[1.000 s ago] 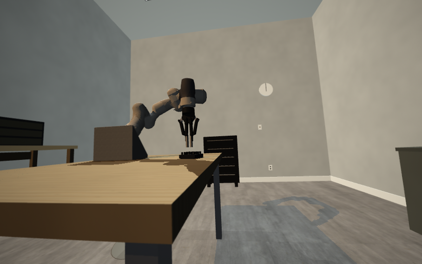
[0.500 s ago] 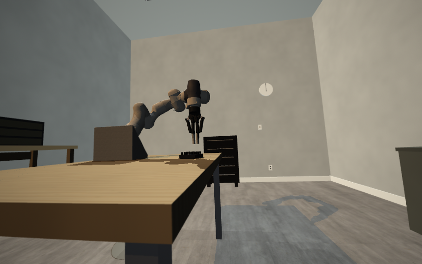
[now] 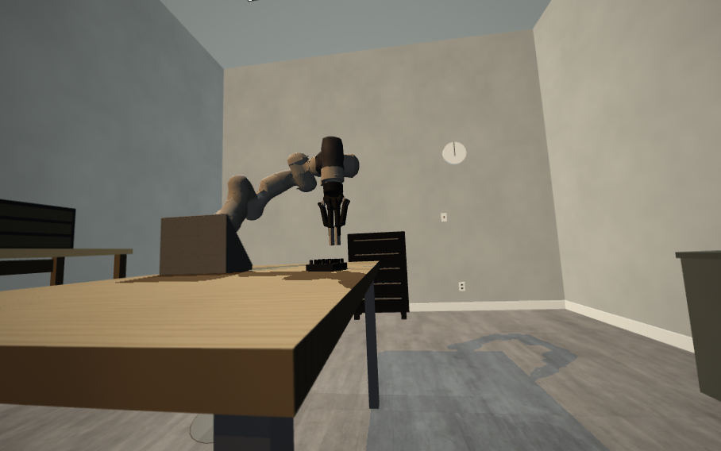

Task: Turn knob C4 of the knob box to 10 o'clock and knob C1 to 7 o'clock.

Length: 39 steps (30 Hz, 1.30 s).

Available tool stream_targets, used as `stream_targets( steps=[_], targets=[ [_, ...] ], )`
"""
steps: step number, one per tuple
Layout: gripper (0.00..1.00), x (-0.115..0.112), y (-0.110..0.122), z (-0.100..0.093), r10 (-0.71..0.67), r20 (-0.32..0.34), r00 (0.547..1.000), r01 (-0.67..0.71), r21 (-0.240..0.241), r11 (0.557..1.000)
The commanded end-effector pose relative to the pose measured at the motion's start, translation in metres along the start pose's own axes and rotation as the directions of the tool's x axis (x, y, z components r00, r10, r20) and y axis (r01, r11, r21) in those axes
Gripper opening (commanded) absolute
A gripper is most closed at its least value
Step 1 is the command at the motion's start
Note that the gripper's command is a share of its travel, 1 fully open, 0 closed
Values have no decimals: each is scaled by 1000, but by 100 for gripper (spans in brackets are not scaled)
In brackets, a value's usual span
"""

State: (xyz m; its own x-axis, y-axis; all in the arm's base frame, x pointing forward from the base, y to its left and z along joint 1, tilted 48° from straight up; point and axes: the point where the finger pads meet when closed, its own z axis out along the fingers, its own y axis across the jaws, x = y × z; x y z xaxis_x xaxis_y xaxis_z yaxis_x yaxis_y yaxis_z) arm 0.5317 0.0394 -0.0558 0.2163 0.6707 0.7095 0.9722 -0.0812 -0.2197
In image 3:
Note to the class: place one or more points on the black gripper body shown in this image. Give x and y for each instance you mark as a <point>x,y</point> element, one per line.
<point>333,189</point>

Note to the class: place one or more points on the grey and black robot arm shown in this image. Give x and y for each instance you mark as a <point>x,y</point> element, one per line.
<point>332,165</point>

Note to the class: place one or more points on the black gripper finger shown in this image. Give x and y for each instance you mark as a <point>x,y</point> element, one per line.
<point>328,221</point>
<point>340,218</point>

